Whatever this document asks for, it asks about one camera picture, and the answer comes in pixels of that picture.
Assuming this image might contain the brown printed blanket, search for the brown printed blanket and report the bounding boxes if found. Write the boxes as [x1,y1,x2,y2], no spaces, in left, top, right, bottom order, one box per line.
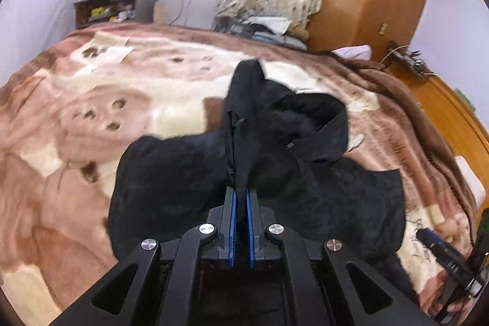
[0,22,483,326]

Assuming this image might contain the white cloth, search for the white cloth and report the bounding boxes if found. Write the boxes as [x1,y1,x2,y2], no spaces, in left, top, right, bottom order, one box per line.
[332,44,373,61]

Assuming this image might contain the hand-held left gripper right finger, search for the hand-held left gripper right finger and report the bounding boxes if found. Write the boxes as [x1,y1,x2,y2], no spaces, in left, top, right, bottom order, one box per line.
[244,189,440,326]

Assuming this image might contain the white pillow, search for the white pillow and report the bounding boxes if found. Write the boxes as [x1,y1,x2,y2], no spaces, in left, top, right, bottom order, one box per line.
[454,155,487,210]

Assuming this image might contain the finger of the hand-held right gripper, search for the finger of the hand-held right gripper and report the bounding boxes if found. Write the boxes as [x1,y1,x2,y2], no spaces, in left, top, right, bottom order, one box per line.
[416,228,483,298]

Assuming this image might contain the grey shelf unit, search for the grey shelf unit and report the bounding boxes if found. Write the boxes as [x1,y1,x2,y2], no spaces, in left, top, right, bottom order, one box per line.
[73,0,163,29]

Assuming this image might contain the plain brown blanket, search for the plain brown blanket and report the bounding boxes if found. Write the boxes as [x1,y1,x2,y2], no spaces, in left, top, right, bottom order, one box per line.
[338,51,478,206]

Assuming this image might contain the wooden headboard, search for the wooden headboard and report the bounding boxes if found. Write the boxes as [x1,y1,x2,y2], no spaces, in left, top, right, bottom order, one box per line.
[386,60,489,197]

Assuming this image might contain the green sticker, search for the green sticker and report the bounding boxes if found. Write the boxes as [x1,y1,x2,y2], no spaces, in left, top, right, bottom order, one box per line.
[454,88,477,112]

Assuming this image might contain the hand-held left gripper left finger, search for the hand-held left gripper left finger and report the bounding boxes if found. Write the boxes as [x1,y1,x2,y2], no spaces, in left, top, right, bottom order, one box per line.
[50,188,237,326]

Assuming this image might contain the black padded jacket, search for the black padded jacket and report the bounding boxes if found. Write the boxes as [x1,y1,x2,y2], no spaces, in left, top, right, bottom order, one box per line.
[108,59,421,311]

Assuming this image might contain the power strip with plugs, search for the power strip with plugs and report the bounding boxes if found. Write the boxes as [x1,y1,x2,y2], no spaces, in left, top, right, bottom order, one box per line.
[387,41,437,83]

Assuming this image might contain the pile of folded clothes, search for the pile of folded clothes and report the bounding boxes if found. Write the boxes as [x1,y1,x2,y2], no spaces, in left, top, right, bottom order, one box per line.
[212,15,308,51]

